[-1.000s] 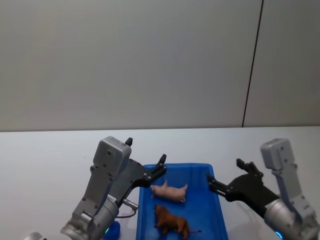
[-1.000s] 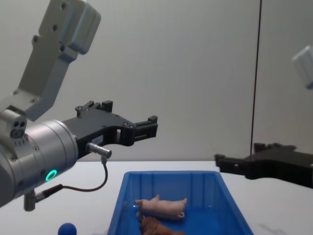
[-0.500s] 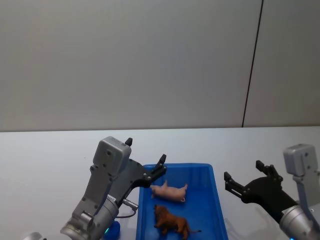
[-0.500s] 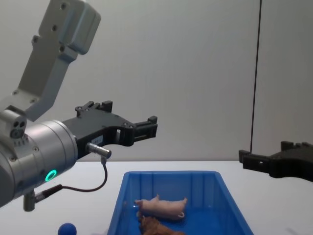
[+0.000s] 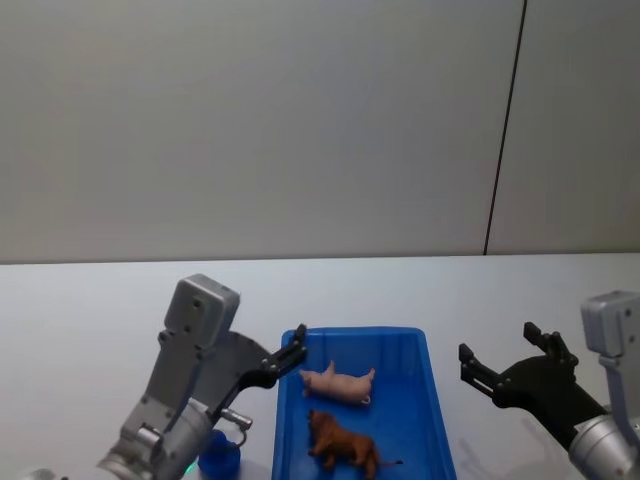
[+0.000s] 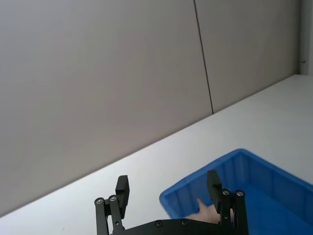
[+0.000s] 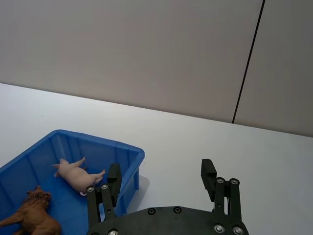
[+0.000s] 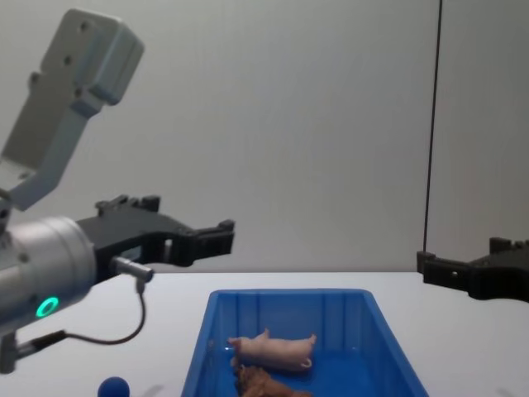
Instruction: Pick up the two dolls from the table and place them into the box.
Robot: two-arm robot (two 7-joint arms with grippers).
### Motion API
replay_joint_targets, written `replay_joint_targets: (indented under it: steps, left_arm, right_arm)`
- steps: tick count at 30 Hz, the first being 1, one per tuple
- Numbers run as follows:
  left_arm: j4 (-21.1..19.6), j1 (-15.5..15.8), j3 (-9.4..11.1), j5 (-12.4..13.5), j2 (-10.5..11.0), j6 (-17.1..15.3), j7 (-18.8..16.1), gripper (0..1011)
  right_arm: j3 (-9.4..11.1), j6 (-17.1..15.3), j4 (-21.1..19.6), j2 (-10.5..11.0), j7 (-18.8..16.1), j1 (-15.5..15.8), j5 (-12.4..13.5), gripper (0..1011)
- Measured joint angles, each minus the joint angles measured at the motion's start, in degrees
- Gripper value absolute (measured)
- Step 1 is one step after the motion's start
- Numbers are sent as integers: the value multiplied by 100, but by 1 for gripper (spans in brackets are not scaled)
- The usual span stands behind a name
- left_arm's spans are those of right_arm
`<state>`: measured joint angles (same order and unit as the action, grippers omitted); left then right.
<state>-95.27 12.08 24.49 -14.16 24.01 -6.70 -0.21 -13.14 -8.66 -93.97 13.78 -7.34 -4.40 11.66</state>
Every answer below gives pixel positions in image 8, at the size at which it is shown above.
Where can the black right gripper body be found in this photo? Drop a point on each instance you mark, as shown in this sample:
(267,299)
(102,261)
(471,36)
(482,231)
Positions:
(502,275)

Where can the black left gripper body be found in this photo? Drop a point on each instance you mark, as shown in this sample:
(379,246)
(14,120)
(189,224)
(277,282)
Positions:
(124,231)

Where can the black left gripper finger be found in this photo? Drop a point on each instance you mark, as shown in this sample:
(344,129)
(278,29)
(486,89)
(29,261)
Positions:
(206,244)
(132,204)

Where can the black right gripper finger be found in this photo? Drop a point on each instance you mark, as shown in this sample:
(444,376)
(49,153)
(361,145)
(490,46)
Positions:
(446,271)
(510,245)

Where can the blue plastic bin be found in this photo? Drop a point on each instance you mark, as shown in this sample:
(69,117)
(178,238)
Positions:
(351,322)

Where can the pink toy pig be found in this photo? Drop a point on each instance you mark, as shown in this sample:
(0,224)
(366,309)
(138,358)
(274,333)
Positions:
(277,349)

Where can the brown toy animal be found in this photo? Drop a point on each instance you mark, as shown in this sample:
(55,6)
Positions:
(258,380)

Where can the small blue ball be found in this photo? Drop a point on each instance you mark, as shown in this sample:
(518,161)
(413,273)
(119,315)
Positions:
(113,388)

